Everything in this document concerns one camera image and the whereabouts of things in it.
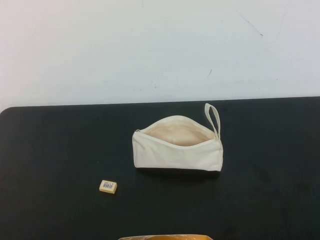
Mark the yellow eraser with barcode label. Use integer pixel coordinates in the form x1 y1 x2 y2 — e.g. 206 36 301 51
98 179 118 195

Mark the yellow brown curved object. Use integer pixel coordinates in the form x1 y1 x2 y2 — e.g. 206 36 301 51
117 234 211 240

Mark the cream canvas pencil case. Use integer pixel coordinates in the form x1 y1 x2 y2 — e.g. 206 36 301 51
131 102 224 175

